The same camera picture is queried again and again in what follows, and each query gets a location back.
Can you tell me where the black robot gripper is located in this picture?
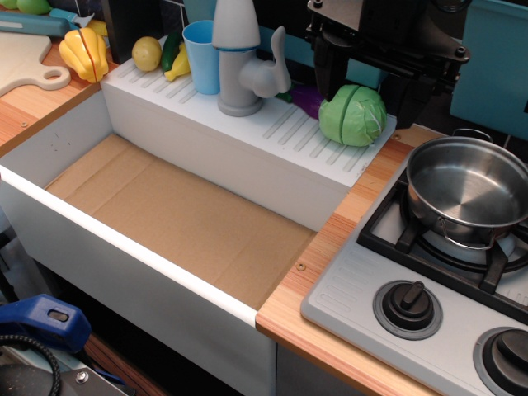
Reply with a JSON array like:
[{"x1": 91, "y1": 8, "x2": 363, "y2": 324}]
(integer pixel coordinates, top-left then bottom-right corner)
[{"x1": 306, "y1": 1, "x2": 470, "y2": 130}]

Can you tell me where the stainless steel pot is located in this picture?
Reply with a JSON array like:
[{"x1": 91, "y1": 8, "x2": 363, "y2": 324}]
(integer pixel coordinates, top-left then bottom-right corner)
[{"x1": 406, "y1": 136, "x2": 527, "y2": 250}]

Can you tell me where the cardboard sheet in sink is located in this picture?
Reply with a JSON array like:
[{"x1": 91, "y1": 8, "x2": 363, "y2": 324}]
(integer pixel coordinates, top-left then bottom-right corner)
[{"x1": 47, "y1": 135, "x2": 314, "y2": 309}]

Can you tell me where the white toy sink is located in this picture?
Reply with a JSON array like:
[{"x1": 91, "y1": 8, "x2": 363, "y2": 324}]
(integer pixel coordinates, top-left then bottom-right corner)
[{"x1": 1, "y1": 61, "x2": 395, "y2": 395}]

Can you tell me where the green toy cabbage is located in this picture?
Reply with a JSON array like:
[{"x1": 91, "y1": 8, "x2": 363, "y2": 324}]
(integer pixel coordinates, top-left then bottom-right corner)
[{"x1": 318, "y1": 84, "x2": 387, "y2": 147}]

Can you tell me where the purple toy eggplant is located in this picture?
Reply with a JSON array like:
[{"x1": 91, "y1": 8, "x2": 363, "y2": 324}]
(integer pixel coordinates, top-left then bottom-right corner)
[{"x1": 276, "y1": 83, "x2": 324, "y2": 120}]

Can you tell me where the teal box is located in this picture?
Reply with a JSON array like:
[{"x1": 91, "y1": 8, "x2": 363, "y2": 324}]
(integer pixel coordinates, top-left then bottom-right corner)
[{"x1": 450, "y1": 1, "x2": 527, "y2": 140}]

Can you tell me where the grey toy faucet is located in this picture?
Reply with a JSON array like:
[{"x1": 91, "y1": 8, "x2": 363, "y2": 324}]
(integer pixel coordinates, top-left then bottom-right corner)
[{"x1": 212, "y1": 0, "x2": 291, "y2": 117}]

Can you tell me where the light blue plastic cup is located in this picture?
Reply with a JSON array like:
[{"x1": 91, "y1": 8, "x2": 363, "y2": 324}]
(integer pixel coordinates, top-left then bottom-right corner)
[{"x1": 182, "y1": 20, "x2": 220, "y2": 95}]

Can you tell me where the yellow toy banana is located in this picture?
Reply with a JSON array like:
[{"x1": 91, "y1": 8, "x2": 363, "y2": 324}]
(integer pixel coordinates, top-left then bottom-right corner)
[{"x1": 164, "y1": 44, "x2": 191, "y2": 82}]

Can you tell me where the green toy cucumber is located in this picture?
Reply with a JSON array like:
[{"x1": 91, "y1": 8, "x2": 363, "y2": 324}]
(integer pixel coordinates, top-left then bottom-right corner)
[{"x1": 160, "y1": 31, "x2": 182, "y2": 72}]

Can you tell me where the grey toy stove top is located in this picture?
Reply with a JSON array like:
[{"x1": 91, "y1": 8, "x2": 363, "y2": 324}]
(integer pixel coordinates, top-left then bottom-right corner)
[{"x1": 299, "y1": 164, "x2": 528, "y2": 396}]

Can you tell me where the yellow toy potato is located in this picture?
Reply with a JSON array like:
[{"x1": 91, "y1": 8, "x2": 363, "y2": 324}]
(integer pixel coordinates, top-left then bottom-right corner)
[{"x1": 132, "y1": 36, "x2": 162, "y2": 72}]

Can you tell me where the black left stove knob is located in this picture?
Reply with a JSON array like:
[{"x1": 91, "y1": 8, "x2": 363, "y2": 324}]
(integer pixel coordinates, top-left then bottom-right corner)
[{"x1": 373, "y1": 280, "x2": 443, "y2": 341}]

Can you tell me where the black stove knob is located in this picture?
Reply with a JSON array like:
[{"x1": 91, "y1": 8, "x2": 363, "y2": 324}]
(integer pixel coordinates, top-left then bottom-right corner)
[
  {"x1": 373, "y1": 280, "x2": 443, "y2": 341},
  {"x1": 473, "y1": 327, "x2": 527, "y2": 395}
]

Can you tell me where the black stove grate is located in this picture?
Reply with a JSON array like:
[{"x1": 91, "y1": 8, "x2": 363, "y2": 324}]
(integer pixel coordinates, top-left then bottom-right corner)
[{"x1": 357, "y1": 171, "x2": 527, "y2": 324}]

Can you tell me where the yellow toy bell pepper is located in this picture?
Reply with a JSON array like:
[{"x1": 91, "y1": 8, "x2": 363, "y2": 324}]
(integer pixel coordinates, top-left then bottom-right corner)
[{"x1": 59, "y1": 27, "x2": 109, "y2": 83}]

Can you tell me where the black right stove knob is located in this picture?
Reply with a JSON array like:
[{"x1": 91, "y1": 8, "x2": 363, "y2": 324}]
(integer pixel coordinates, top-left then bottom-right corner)
[{"x1": 473, "y1": 327, "x2": 527, "y2": 395}]

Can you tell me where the teal toy knife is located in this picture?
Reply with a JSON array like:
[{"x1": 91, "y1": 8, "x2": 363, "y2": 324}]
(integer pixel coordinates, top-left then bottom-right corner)
[{"x1": 1, "y1": 8, "x2": 94, "y2": 37}]

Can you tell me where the green toy vegetable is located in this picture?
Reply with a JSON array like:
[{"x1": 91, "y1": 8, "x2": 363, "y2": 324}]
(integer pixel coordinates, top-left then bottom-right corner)
[{"x1": 1, "y1": 0, "x2": 53, "y2": 15}]

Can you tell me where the white cutting board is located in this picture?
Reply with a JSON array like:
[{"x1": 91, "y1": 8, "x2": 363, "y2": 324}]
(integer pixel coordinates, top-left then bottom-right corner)
[{"x1": 1, "y1": 32, "x2": 71, "y2": 96}]

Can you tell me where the blue clamp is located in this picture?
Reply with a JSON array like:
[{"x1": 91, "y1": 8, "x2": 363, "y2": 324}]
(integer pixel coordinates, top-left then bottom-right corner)
[{"x1": 1, "y1": 294, "x2": 92, "y2": 353}]

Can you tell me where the black braided cable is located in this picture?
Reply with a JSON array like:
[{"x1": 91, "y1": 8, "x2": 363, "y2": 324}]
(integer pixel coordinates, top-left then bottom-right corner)
[{"x1": 0, "y1": 334, "x2": 62, "y2": 396}]

